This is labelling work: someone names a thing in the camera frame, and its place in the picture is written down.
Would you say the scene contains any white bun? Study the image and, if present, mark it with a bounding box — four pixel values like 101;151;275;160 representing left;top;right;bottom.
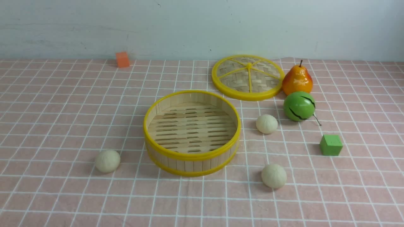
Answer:
261;164;287;189
256;114;278;135
95;149;121;173

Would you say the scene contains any yellow-rimmed bamboo steamer tray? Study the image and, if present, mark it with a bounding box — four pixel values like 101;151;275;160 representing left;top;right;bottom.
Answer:
143;90;241;177

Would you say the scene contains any yellow-rimmed woven steamer lid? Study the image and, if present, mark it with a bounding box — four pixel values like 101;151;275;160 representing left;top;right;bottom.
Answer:
211;55;285;102

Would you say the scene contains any orange foam cube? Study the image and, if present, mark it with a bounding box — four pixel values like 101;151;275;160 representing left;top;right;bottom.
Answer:
116;51;130;68

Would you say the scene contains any green toy round fruit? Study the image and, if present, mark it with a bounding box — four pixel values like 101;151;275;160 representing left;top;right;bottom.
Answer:
283;91;322;125

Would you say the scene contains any orange yellow toy pear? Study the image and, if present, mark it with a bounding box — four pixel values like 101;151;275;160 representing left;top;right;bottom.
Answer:
282;60;313;96

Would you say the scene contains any green foam cube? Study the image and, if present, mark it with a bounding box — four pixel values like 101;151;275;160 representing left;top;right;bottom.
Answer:
319;135;343;156

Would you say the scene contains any pink checkered tablecloth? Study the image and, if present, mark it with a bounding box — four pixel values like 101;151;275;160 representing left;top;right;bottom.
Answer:
0;59;404;227

